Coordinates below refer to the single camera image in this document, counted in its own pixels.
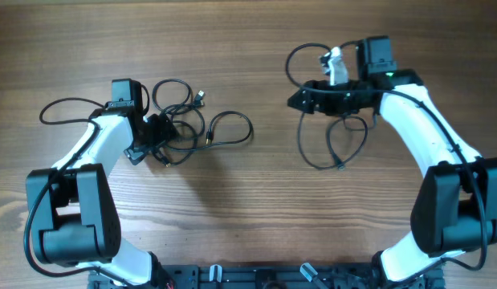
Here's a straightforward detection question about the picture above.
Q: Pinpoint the black HDMI cable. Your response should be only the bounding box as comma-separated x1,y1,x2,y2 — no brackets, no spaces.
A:
151,78,207,168

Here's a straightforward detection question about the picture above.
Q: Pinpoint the thin black USB cable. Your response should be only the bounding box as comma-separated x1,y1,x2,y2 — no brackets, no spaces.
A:
163,110,255,153

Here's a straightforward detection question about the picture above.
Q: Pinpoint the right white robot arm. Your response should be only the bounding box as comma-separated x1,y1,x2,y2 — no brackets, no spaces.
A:
287,36,497,288

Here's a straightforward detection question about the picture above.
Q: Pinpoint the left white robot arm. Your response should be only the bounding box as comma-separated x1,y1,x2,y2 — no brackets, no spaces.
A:
23,79,177,288

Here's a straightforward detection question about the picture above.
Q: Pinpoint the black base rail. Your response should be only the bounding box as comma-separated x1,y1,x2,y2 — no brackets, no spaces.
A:
87,263,446,289

